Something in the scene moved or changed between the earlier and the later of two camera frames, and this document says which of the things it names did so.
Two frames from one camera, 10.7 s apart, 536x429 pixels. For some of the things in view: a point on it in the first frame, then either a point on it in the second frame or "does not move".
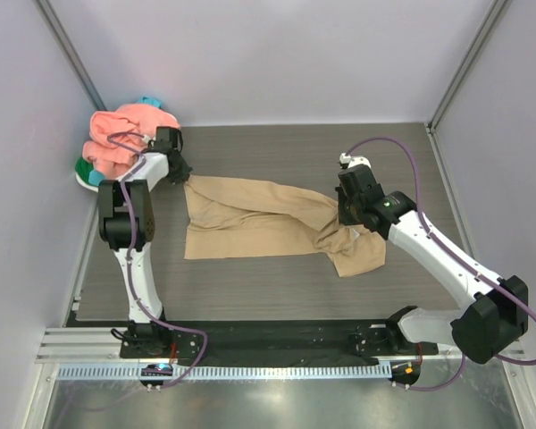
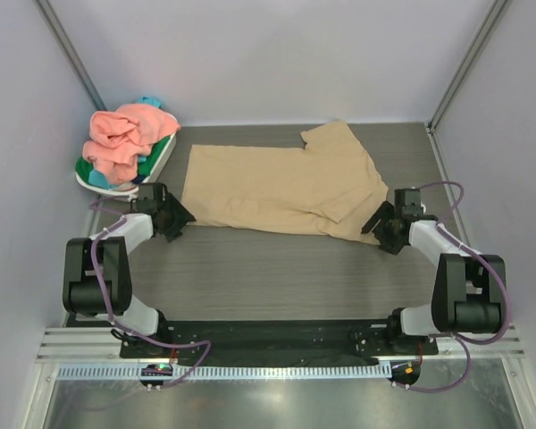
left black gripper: x=183 y=174 to x=180 y=217
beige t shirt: x=229 y=218 to x=324 y=189
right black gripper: x=344 y=217 to x=384 y=212
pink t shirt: x=118 y=136 does not move
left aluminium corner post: x=79 y=68 does not move
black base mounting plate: x=161 y=341 does not move
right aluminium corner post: x=493 y=16 does not move
